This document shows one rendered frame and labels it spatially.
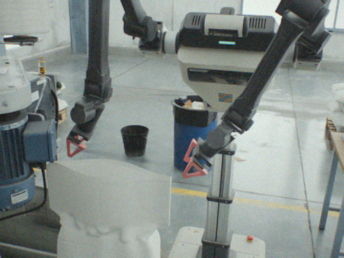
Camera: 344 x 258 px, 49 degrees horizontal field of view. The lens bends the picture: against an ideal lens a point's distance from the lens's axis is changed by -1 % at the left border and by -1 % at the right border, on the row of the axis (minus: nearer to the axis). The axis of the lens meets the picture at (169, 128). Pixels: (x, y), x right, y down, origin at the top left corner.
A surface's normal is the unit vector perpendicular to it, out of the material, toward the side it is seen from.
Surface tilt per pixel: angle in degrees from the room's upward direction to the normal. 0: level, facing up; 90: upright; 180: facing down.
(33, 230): 90
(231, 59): 40
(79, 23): 90
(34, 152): 90
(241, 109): 101
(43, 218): 90
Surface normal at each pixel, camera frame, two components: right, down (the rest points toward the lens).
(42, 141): 0.16, 0.35
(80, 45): -0.26, 0.33
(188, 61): -0.15, -0.51
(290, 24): -0.61, 0.43
